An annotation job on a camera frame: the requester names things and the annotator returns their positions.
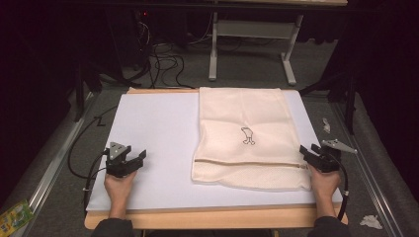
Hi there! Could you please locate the cream mesh laundry bag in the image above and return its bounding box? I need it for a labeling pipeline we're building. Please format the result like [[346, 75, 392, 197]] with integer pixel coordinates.
[[191, 86, 312, 192]]

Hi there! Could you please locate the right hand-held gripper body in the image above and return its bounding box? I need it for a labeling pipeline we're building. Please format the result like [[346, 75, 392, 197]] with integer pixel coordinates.
[[310, 138, 359, 174]]

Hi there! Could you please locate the black metal stand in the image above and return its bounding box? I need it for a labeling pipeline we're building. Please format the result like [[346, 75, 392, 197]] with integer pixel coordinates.
[[72, 62, 103, 123], [298, 70, 359, 136]]

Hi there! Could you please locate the thin black floor cable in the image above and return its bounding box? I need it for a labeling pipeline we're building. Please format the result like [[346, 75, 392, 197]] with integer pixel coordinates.
[[67, 104, 119, 181]]

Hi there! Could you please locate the person's left hand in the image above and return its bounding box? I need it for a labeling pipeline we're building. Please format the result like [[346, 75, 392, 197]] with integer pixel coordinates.
[[104, 170, 138, 202]]

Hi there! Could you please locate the white table mat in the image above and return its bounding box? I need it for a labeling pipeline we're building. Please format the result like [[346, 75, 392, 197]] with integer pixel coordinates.
[[85, 90, 344, 212]]

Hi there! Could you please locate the green printed packet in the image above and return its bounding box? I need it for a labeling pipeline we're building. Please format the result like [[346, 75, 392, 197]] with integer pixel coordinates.
[[0, 198, 36, 237]]

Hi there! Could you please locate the wooden table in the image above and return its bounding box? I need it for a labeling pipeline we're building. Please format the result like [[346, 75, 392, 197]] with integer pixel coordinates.
[[83, 86, 350, 231]]

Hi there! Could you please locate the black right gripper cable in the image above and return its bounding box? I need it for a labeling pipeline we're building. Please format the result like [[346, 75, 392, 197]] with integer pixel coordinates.
[[332, 154, 350, 221]]

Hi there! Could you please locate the bundle of black cables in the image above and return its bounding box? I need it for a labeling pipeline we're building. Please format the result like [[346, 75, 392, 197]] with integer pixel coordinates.
[[135, 13, 196, 90]]

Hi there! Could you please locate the large white crumpled tissue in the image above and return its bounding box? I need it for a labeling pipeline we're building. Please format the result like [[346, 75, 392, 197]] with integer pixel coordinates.
[[359, 214, 384, 230]]

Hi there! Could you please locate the metal floor rail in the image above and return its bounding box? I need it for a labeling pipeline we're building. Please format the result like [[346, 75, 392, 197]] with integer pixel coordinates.
[[13, 92, 95, 237], [330, 102, 404, 237]]

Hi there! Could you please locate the white metal desk frame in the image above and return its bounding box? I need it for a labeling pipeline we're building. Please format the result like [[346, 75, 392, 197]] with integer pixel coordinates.
[[208, 0, 349, 87]]

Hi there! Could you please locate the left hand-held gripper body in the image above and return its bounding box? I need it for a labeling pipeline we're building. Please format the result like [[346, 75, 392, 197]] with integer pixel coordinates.
[[104, 141, 136, 179]]

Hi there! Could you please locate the person's right hand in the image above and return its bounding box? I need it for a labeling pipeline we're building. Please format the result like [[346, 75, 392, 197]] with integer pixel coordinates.
[[308, 163, 342, 200]]

